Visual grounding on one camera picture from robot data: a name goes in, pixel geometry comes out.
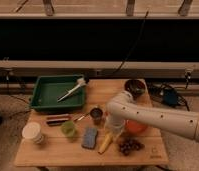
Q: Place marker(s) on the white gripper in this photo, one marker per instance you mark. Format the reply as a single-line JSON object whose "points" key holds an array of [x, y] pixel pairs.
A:
{"points": [[115, 129]]}

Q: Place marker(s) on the yellow banana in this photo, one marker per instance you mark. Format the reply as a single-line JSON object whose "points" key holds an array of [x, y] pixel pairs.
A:
{"points": [[106, 141]]}

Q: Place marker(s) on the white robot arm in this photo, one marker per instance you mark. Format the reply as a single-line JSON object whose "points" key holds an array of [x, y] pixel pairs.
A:
{"points": [[122, 107]]}

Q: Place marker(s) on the green plastic tray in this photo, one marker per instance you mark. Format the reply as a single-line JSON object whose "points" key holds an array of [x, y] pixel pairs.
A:
{"points": [[48, 89]]}

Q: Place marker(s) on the orange bowl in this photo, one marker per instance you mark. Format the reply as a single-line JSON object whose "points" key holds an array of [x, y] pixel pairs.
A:
{"points": [[135, 127]]}

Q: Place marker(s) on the bunch of dark grapes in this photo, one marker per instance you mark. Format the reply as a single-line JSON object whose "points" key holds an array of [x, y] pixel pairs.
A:
{"points": [[128, 145]]}

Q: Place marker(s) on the small dark cup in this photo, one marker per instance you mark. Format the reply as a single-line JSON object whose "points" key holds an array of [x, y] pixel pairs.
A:
{"points": [[96, 115]]}

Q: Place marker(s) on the blue sponge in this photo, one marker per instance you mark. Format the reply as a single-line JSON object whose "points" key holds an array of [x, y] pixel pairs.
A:
{"points": [[89, 138]]}

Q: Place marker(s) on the small metal utensil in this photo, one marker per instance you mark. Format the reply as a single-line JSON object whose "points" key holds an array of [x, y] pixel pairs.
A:
{"points": [[81, 117]]}

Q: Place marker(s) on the green cup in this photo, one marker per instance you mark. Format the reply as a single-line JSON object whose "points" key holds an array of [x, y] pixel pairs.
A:
{"points": [[68, 129]]}

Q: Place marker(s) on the dark bowl with greens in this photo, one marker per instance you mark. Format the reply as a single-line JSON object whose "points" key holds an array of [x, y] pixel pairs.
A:
{"points": [[135, 87]]}

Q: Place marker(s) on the white dish brush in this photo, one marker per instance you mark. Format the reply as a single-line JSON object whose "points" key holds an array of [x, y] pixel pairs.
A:
{"points": [[80, 83]]}

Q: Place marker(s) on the white lidded container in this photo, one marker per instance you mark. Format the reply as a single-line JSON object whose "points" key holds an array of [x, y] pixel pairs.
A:
{"points": [[32, 131]]}

